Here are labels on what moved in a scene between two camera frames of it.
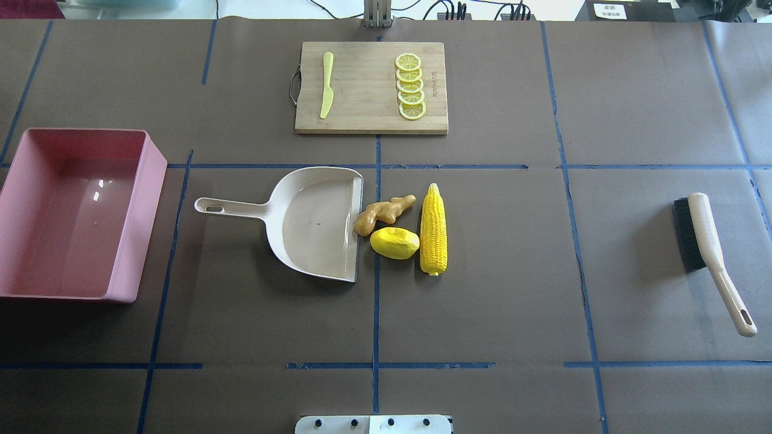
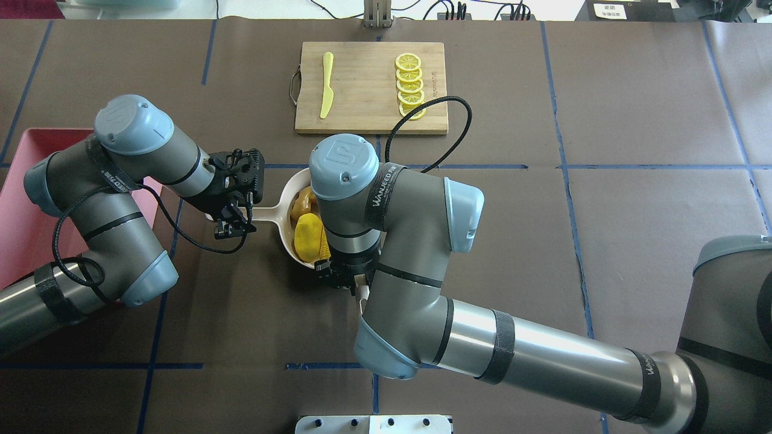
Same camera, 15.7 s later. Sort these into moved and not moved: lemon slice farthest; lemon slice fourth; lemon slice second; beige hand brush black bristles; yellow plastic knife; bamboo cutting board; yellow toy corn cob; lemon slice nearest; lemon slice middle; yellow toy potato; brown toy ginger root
Moved: beige hand brush black bristles; yellow toy corn cob; brown toy ginger root; yellow toy potato
Not moved: lemon slice farthest; lemon slice nearest; lemon slice fourth; lemon slice second; lemon slice middle; bamboo cutting board; yellow plastic knife
